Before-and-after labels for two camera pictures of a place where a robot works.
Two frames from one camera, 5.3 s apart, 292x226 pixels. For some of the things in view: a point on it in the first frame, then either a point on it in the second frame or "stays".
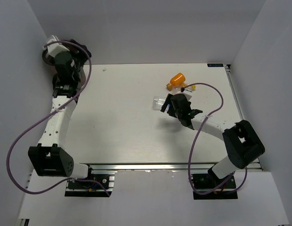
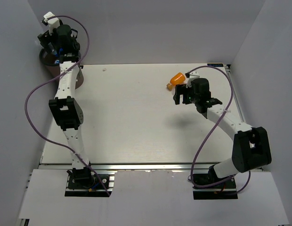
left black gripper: (81, 56) → (46, 38)
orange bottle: (177, 80) stays
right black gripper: (168, 101) → (181, 89)
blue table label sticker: (215, 65) stays
